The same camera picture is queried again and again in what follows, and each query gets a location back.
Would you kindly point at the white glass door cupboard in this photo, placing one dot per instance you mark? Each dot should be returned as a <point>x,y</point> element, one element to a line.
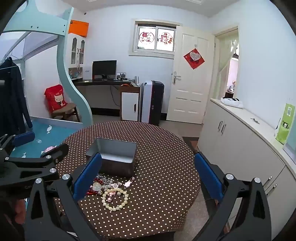
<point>75,51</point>

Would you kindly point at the dark hanging jacket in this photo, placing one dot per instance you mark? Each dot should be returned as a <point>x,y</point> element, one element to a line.
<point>11,97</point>

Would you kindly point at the teal bed frame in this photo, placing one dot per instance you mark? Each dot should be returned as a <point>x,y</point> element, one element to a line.
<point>69,81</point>

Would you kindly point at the green packet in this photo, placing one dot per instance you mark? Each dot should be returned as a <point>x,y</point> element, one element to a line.
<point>284,125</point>

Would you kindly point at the white suitcase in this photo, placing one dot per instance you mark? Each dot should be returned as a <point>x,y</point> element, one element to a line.
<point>146,102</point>

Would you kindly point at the red round window sticker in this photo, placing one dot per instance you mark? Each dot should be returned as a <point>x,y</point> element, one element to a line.
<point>165,38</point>
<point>146,37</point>

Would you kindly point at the pink cat charm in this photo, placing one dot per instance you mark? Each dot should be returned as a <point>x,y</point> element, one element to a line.
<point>127,184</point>

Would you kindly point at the orange box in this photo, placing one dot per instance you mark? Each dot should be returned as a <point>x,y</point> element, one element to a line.
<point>78,29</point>

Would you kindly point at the sheer green curtain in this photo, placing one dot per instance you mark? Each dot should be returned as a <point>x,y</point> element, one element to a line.
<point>225,64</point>

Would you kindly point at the blue candy print bed mat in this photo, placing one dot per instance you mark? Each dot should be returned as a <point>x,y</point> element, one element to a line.
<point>44,134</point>

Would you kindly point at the white box on desk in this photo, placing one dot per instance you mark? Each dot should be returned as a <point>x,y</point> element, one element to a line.
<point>87,73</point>

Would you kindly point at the white jade pendant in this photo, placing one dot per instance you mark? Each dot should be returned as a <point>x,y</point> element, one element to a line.
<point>98,186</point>

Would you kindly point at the wooden chair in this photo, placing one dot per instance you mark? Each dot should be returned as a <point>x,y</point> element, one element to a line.
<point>69,107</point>

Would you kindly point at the red cushion on stool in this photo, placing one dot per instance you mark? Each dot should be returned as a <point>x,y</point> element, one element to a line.
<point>55,97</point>

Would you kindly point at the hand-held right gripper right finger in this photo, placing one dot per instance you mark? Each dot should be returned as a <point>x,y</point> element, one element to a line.
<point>208,177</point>

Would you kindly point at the white and black folded cloth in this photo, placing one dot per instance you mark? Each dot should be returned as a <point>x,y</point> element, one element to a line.
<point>232,103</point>

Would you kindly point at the white under-desk cabinet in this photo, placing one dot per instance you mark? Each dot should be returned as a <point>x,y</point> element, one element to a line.
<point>129,106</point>

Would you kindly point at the cream panel door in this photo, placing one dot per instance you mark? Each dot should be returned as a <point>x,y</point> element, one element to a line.
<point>185,92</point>

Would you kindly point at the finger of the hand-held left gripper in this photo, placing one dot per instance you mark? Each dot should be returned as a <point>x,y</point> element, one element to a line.
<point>55,153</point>
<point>23,139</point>

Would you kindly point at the dark suitcase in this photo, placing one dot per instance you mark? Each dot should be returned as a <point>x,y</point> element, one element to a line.
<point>157,102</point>

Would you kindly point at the pink flower charm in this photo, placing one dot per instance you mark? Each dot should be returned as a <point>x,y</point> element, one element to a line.
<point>114,185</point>

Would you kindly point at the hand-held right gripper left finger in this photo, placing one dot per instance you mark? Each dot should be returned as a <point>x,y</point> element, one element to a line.
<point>87,177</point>

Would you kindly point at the white sideboard cabinet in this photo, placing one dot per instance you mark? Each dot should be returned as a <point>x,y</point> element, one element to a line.
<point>242,143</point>

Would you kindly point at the person's left hand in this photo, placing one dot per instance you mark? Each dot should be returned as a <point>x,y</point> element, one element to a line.
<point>20,209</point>

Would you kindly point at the metal tin box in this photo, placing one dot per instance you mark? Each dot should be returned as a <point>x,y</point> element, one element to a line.
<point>115,150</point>

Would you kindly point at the black computer monitor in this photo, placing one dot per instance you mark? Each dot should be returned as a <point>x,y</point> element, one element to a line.
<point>104,68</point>

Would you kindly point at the red diamond door decoration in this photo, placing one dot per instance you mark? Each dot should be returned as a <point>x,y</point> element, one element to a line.
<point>194,58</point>

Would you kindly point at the dark desk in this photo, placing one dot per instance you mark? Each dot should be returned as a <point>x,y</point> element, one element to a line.
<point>97,82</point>

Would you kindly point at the window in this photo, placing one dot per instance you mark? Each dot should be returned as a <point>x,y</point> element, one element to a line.
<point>155,25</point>

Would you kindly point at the round polka-dot table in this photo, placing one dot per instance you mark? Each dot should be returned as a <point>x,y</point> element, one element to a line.
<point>157,185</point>

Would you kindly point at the bunch of keys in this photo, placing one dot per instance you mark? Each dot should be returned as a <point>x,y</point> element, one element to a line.
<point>255,120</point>

